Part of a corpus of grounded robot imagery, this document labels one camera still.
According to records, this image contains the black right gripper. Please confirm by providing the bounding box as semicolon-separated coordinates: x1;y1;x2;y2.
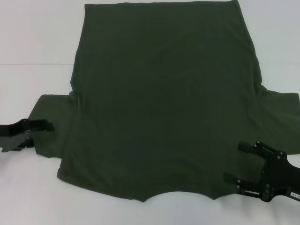
224;140;300;202

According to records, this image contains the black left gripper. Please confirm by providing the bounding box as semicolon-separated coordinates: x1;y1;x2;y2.
0;119;56;153

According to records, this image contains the dark green t-shirt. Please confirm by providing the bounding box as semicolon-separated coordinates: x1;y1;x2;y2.
29;0;300;204

